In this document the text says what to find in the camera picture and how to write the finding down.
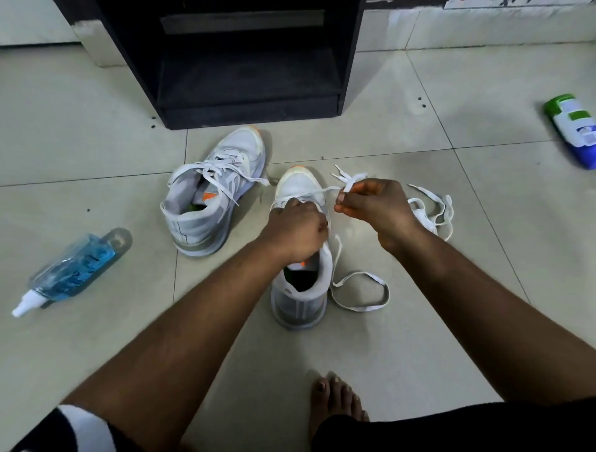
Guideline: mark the person's right hand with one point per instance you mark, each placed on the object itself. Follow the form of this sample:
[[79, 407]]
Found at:
[[379, 209]]

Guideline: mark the person's left hand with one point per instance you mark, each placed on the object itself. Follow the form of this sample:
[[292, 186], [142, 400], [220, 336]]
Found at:
[[298, 230]]

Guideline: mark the person's left forearm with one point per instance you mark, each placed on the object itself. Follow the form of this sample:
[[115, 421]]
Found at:
[[177, 344]]

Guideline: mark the person's right forearm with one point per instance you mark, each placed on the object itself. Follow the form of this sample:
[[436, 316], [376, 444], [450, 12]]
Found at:
[[498, 326]]

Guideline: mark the person's right foot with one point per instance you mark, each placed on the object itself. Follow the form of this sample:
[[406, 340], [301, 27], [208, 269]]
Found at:
[[333, 398]]

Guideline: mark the black open shelf box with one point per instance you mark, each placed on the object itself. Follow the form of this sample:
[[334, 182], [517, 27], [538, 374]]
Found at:
[[247, 84]]

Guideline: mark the dark brown wooden cabinet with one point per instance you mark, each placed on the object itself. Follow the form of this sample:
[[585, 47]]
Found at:
[[400, 3]]

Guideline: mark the green blue white bottle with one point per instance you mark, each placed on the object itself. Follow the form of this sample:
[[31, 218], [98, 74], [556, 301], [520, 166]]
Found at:
[[572, 128]]

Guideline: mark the zebra striped garment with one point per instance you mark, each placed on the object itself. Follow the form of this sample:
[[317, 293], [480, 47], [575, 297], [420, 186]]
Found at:
[[442, 428]]

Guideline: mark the blue transparent bottle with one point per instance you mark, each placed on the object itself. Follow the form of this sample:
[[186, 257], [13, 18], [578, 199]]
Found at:
[[70, 274]]

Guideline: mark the white floral patterned sheet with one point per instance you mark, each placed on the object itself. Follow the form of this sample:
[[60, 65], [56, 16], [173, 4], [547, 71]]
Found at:
[[517, 3]]

